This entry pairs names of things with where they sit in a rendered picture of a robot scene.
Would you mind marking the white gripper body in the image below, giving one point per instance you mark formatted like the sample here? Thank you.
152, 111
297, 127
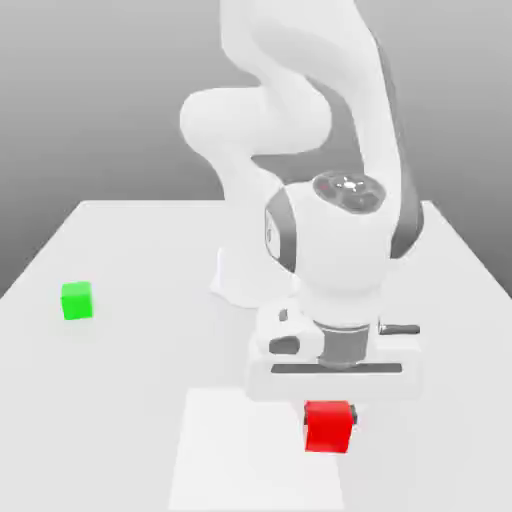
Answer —
400, 382

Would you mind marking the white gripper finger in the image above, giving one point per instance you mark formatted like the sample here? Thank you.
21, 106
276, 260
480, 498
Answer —
354, 418

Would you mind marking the small red cube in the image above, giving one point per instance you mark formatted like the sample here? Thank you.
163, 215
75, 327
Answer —
328, 426

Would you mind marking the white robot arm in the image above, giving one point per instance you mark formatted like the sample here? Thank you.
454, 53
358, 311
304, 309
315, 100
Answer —
344, 248

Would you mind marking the small green cube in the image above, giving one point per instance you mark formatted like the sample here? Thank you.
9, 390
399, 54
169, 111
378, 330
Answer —
77, 300

